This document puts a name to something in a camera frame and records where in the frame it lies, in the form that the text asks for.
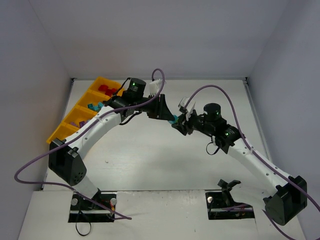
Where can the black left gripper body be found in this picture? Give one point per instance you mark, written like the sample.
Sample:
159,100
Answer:
161,107

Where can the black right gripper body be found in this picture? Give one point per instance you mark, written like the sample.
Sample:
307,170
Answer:
185,125

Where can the teal lego cube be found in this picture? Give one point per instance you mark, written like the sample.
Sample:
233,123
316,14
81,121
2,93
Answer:
175,120

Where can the teal rounded lego brick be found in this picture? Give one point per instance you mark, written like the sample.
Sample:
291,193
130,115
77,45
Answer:
100,105

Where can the red curved lego brick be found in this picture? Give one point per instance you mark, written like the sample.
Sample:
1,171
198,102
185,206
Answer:
103,88

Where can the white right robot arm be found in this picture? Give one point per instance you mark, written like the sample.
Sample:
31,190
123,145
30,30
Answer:
286,198

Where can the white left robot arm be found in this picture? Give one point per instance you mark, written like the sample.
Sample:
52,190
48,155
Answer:
66,159

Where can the yellow divided plastic tray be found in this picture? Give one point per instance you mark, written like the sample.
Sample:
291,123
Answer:
80,112

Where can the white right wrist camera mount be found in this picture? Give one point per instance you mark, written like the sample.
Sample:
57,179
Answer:
187,106

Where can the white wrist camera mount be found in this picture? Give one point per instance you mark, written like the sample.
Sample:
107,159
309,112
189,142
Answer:
154,87
187,106

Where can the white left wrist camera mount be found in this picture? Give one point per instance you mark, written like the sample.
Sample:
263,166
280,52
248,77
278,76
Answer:
154,87

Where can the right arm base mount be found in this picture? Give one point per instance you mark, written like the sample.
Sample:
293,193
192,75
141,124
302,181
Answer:
221,206

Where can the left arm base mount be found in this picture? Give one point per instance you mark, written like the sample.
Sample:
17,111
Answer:
84,211

